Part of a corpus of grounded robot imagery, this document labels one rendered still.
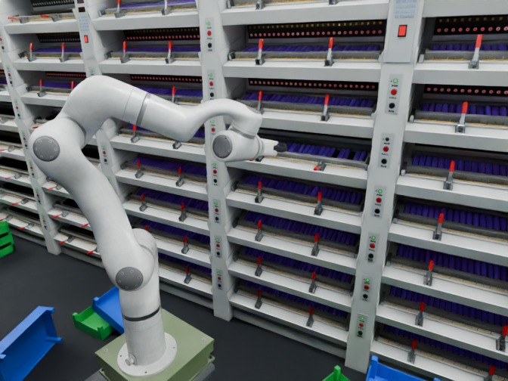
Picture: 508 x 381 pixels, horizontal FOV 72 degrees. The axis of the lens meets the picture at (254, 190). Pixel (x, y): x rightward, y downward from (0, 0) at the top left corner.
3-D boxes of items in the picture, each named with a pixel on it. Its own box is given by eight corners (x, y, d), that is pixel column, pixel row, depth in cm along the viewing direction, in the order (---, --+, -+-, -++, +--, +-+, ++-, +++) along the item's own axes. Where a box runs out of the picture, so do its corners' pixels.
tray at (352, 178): (367, 189, 129) (368, 168, 123) (226, 166, 155) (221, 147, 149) (378, 159, 142) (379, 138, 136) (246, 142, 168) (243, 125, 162)
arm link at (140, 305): (118, 323, 104) (105, 253, 96) (126, 286, 121) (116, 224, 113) (159, 318, 106) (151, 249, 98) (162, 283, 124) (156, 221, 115)
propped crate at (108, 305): (163, 320, 185) (166, 310, 181) (134, 346, 168) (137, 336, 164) (122, 286, 193) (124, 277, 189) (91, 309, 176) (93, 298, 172)
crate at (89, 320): (102, 341, 171) (99, 328, 169) (74, 326, 180) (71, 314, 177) (146, 305, 196) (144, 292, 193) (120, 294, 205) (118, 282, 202)
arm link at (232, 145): (242, 124, 104) (229, 151, 107) (217, 122, 92) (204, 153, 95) (264, 137, 101) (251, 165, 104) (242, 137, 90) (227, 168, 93)
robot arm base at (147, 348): (144, 388, 105) (137, 339, 99) (105, 360, 115) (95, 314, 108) (188, 347, 120) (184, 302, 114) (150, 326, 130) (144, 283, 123)
